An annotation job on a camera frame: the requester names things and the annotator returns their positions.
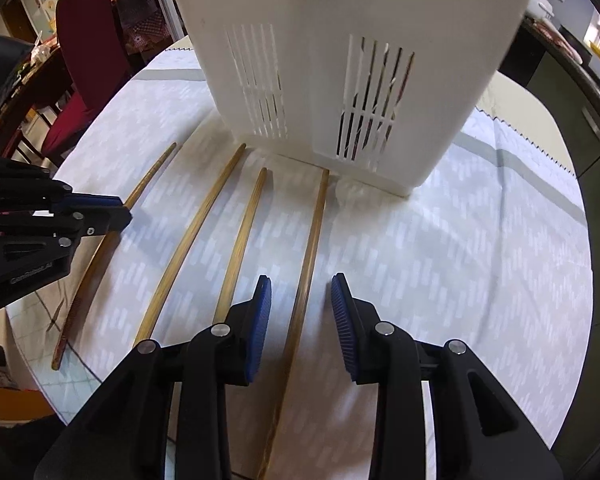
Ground wooden chopstick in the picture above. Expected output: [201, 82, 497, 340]
[212, 168, 268, 324]
[50, 142, 178, 370]
[134, 143, 246, 344]
[257, 169, 329, 480]

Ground green kitchen cabinets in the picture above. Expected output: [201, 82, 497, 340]
[527, 53, 600, 235]

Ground white patterned table cloth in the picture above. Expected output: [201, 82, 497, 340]
[4, 49, 596, 480]

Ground red chair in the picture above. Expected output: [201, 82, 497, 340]
[41, 0, 132, 166]

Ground white plastic utensil holder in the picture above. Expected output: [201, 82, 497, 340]
[176, 0, 528, 196]

